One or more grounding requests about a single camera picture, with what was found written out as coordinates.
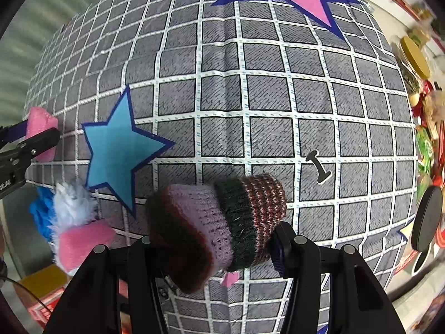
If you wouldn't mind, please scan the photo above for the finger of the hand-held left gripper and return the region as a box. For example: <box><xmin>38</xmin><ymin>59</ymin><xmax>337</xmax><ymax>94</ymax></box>
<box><xmin>0</xmin><ymin>121</ymin><xmax>33</xmax><ymax>144</ymax></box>
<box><xmin>0</xmin><ymin>127</ymin><xmax>60</xmax><ymax>168</ymax></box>

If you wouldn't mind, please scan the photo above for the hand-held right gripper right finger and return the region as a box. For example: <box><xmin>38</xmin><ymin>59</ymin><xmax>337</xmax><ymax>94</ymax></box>
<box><xmin>270</xmin><ymin>220</ymin><xmax>406</xmax><ymax>334</ymax></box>

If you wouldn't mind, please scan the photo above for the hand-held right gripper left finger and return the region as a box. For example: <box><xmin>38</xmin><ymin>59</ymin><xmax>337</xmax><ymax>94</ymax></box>
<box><xmin>43</xmin><ymin>236</ymin><xmax>172</xmax><ymax>334</ymax></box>

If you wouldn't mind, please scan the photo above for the pink sponge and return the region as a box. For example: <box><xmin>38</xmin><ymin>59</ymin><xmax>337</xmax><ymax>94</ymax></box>
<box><xmin>26</xmin><ymin>107</ymin><xmax>59</xmax><ymax>163</ymax></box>

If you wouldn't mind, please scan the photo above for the purple striped knitted sock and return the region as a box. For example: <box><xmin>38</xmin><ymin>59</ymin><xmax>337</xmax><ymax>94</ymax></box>
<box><xmin>145</xmin><ymin>173</ymin><xmax>288</xmax><ymax>294</ymax></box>

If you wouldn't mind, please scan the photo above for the blue plastic glove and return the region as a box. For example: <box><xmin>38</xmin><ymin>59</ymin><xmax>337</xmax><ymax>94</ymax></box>
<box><xmin>29</xmin><ymin>186</ymin><xmax>58</xmax><ymax>242</ymax></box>

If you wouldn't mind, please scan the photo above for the pink plush pad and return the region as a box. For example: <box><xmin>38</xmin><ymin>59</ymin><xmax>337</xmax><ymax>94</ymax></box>
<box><xmin>56</xmin><ymin>220</ymin><xmax>116</xmax><ymax>276</ymax></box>

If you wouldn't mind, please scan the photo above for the light blue fluffy pompom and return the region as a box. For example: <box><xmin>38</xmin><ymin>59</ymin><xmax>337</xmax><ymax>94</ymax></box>
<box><xmin>51</xmin><ymin>179</ymin><xmax>100</xmax><ymax>252</ymax></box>

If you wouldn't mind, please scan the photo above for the red patterned carton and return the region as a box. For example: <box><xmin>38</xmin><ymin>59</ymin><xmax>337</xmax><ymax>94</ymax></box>
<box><xmin>27</xmin><ymin>284</ymin><xmax>72</xmax><ymax>328</ymax></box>

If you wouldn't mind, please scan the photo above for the grey checked star tablecloth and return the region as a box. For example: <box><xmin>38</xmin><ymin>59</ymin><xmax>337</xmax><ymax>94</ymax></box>
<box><xmin>23</xmin><ymin>0</ymin><xmax>418</xmax><ymax>334</ymax></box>

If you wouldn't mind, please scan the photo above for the black round disc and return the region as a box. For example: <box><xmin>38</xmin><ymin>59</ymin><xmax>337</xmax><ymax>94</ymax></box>
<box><xmin>411</xmin><ymin>186</ymin><xmax>445</xmax><ymax>252</ymax></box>

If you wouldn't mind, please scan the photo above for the green packet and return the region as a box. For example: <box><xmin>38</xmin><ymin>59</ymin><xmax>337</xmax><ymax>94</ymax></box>
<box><xmin>415</xmin><ymin>127</ymin><xmax>436</xmax><ymax>182</ymax></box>

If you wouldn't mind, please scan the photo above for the glass jar with yellow lid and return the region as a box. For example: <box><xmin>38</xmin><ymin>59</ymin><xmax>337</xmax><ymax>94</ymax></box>
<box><xmin>392</xmin><ymin>35</ymin><xmax>432</xmax><ymax>93</ymax></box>

